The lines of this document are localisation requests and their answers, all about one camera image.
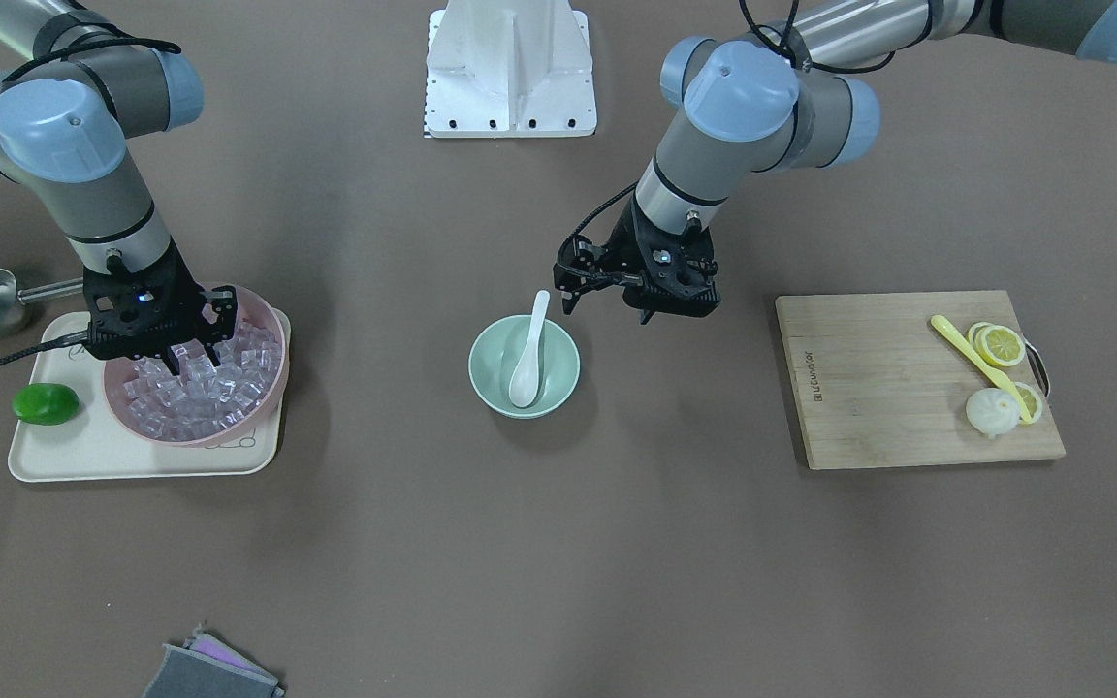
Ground pile of clear ice cubes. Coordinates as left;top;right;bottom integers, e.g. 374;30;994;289
109;321;283;443

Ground white steamed bun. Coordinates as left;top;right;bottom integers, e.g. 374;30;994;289
965;388;1021;440

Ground green lime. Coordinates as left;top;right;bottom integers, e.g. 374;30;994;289
12;383;80;426

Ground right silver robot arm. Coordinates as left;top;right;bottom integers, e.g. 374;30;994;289
0;1;237;375

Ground white camera pillar base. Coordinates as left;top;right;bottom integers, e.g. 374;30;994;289
423;1;598;138

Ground pink bowl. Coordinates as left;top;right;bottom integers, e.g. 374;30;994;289
103;287;292;447

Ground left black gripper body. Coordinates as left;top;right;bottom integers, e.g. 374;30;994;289
554;194;719;318

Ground mint green bowl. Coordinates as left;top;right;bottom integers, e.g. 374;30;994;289
468;314;581;420

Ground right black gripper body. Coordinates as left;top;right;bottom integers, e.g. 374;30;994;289
83;242;237;361

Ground beige serving tray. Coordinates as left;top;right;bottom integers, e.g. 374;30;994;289
8;346;283;482

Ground white ceramic spoon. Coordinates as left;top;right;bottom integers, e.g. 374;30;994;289
508;290;550;408

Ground yellow plastic knife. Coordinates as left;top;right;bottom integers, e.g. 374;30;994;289
928;314;1035;424

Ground wooden cutting board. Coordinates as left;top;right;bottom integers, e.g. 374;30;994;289
775;290;1067;471

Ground grey folded cloth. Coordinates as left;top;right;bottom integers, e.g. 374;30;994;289
143;632;285;697

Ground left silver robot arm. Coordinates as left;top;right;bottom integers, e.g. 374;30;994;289
553;1;1117;323

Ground lemon slice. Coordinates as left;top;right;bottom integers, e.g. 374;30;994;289
1014;381;1043;426
966;322;1027;369

